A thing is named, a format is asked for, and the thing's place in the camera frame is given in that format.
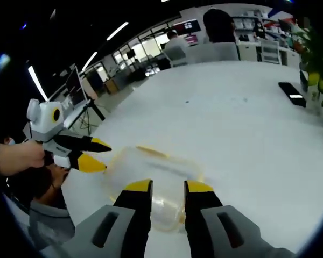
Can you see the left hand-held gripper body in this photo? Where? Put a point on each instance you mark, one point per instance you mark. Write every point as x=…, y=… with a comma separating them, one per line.
x=44, y=121

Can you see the black computer tower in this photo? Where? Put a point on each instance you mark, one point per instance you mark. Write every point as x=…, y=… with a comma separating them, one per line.
x=164, y=64

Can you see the wall screen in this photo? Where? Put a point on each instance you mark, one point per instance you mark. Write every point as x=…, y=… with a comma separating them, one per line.
x=188, y=25

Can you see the black phone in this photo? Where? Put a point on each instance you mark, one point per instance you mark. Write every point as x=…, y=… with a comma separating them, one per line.
x=292, y=94

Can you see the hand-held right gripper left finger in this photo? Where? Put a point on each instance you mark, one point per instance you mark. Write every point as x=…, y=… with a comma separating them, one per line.
x=102, y=231

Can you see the grey mesh office chair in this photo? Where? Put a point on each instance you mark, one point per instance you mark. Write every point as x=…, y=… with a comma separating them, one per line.
x=177, y=56
x=270, y=51

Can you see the clear container with yellow plastic buckle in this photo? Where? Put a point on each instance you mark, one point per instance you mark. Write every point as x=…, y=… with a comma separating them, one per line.
x=161, y=166

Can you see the person's left hand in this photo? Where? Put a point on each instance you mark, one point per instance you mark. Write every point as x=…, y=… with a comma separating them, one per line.
x=27, y=156

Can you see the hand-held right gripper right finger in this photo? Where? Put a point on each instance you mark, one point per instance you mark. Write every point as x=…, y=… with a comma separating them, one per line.
x=226, y=231

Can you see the white plant pot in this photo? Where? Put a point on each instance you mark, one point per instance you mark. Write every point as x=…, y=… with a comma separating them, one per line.
x=315, y=97

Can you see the white storage shelf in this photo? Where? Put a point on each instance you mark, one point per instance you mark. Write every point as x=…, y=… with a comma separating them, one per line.
x=245, y=24

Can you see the green potted plant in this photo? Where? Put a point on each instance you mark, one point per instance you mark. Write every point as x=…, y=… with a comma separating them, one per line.
x=316, y=59

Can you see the black-legged laptop stand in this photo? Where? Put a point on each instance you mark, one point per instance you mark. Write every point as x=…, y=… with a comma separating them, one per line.
x=99, y=112

